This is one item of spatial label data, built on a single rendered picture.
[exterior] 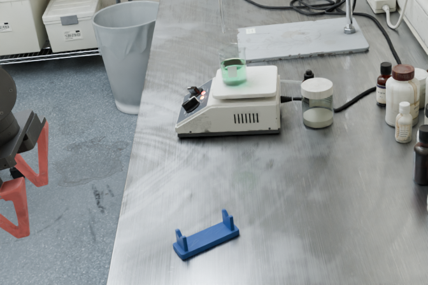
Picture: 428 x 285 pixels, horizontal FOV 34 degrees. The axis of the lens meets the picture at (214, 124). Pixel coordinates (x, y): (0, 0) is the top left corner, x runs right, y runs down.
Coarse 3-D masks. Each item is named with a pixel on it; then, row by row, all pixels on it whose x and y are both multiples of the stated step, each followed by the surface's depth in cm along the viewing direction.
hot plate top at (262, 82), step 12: (252, 72) 134; (264, 72) 134; (276, 72) 133; (216, 84) 131; (252, 84) 130; (264, 84) 129; (276, 84) 129; (216, 96) 127; (228, 96) 127; (240, 96) 127; (252, 96) 126; (264, 96) 126
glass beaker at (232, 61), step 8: (224, 48) 130; (232, 48) 130; (240, 48) 129; (224, 56) 126; (232, 56) 125; (240, 56) 126; (224, 64) 127; (232, 64) 126; (240, 64) 127; (224, 72) 128; (232, 72) 127; (240, 72) 127; (224, 80) 129; (232, 80) 128; (240, 80) 128; (232, 88) 129
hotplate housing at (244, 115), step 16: (208, 112) 128; (224, 112) 128; (240, 112) 128; (256, 112) 127; (272, 112) 127; (176, 128) 131; (192, 128) 130; (208, 128) 130; (224, 128) 130; (240, 128) 129; (256, 128) 129; (272, 128) 129
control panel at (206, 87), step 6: (204, 84) 139; (210, 84) 137; (204, 90) 136; (186, 96) 140; (198, 96) 136; (204, 96) 133; (204, 102) 131; (198, 108) 130; (180, 114) 134; (186, 114) 132; (192, 114) 130; (180, 120) 131
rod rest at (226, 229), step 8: (224, 216) 105; (232, 216) 103; (216, 224) 106; (224, 224) 106; (232, 224) 104; (176, 232) 102; (200, 232) 105; (208, 232) 105; (216, 232) 105; (224, 232) 104; (232, 232) 104; (176, 240) 103; (184, 240) 101; (192, 240) 103; (200, 240) 103; (208, 240) 103; (216, 240) 103; (224, 240) 104; (176, 248) 102; (184, 248) 101; (192, 248) 102; (200, 248) 102; (208, 248) 103; (184, 256) 101
